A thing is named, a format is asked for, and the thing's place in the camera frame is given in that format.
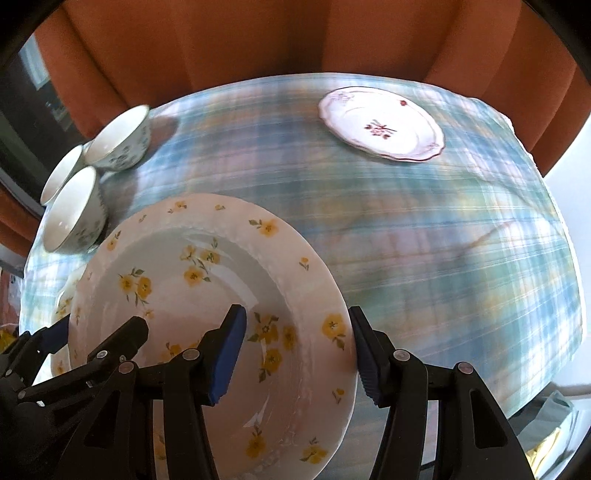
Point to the blue floral bowl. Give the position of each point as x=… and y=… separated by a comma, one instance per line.
x=69, y=217
x=57, y=177
x=129, y=143

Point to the yellow cloth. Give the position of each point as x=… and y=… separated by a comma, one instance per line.
x=549, y=450

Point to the yellow floral plate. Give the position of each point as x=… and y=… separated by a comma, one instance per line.
x=64, y=300
x=184, y=240

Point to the plaid tablecloth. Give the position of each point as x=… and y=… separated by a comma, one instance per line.
x=415, y=254

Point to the pink floral scalloped plate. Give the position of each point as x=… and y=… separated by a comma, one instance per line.
x=392, y=115

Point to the dark glass window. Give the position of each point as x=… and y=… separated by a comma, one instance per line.
x=32, y=106

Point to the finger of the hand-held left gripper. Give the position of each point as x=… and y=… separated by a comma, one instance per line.
x=124, y=337
x=53, y=334

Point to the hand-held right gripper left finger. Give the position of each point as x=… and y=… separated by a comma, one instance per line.
x=228, y=355

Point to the orange curtain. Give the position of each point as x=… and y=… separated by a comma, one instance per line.
x=277, y=37

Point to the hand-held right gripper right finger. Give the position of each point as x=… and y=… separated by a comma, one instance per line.
x=367, y=364

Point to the grey cloth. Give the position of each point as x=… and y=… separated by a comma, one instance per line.
x=551, y=410

